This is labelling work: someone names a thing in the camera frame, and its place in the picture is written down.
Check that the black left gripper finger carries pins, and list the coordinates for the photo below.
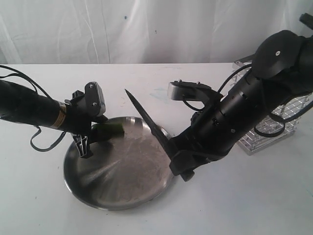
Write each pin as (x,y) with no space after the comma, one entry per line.
(83,146)
(100,132)

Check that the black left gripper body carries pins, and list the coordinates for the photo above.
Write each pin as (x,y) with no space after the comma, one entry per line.
(78,121)

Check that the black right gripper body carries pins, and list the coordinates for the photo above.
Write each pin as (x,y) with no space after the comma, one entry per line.
(209,138)

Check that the black knife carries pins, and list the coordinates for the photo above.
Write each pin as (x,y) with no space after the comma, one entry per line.
(165,143)

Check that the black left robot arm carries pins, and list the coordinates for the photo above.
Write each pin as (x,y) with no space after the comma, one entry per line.
(23,105)

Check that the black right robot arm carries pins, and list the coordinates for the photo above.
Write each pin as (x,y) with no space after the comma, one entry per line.
(282,69)

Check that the green cucumber piece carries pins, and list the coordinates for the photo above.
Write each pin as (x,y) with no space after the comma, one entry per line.
(117,130)

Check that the round stainless steel plate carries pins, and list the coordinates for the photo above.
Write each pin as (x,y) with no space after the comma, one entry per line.
(123,172)

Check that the white backdrop curtain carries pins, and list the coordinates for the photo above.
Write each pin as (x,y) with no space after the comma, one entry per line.
(142,31)

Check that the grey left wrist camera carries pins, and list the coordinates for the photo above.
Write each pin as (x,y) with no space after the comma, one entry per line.
(95,103)

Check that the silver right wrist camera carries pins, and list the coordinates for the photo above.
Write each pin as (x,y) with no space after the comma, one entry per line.
(179,90)

